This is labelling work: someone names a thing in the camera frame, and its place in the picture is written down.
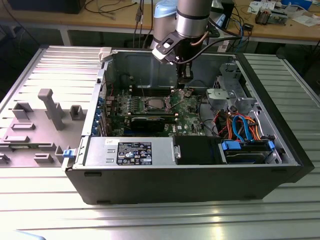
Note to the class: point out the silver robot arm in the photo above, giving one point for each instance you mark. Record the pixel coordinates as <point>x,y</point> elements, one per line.
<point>192,22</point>

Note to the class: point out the pale blue rounded object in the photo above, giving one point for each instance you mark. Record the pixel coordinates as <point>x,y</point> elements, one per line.
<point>30,235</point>

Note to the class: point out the green motherboard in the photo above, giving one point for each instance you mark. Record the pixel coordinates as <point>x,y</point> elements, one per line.
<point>185,117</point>

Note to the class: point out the wooden workbench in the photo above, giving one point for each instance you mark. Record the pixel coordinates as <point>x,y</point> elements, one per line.
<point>100,18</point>

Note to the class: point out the installed RAM stick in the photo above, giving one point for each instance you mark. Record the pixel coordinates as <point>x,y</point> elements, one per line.
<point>170,119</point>

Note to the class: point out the grey power supply unit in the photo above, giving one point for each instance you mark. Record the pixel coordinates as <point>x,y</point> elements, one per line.
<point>105,152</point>

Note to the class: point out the small black box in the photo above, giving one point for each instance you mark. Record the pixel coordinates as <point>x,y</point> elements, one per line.
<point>248,27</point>

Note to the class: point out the blue expansion slot clip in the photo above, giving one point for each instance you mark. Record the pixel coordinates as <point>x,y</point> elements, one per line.
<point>94,130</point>
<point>100,101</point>
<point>97,117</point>

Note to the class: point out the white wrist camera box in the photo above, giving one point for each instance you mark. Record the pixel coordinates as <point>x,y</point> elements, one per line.
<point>163,48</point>

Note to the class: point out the white label tag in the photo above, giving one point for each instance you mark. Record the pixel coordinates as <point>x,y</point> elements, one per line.
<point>224,46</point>

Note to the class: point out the pale grey case latch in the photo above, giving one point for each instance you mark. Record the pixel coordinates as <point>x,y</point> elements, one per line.
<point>105,53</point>

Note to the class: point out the CPU socket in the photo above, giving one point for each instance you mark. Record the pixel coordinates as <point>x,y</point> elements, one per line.
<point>144,105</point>

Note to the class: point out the grey plastic parts rack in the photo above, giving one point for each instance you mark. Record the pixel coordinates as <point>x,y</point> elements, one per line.
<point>37,130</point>

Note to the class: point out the large black box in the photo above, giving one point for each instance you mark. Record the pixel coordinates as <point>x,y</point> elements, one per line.
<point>50,6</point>

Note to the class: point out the round coin cell battery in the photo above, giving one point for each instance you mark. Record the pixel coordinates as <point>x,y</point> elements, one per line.
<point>187,94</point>

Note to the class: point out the white paper sheets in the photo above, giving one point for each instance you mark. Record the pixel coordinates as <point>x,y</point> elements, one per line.
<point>306,20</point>

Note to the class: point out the small coil device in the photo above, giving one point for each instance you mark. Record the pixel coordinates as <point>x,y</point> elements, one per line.
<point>262,16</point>

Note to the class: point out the small grey device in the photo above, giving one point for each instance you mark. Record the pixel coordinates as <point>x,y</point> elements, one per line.
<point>278,16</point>

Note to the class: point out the silver green CPU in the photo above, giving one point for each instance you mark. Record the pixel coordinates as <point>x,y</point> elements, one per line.
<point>157,103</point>

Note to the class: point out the hard disk blue carrier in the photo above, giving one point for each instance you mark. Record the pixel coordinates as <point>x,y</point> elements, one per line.
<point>245,152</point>

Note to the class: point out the green RAM stick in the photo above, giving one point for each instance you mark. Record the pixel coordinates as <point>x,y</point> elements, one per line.
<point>22,147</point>

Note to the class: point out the blue plastic case latch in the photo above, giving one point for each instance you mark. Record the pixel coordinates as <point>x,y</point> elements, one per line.
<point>68,153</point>

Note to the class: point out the black computer tower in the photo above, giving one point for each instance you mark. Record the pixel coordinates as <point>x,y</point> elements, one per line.
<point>228,12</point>

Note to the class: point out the black open PC case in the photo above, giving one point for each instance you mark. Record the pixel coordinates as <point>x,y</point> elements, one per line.
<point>175,185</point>

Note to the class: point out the silver metal drive cage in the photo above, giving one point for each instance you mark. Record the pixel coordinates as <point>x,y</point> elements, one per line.
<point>220,93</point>

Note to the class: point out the black RAM slot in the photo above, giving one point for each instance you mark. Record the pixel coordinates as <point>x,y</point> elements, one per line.
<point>152,95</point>
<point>152,115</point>
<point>152,87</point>
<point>152,90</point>
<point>152,112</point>

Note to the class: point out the white paper cards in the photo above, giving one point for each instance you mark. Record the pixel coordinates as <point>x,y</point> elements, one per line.
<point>257,5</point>

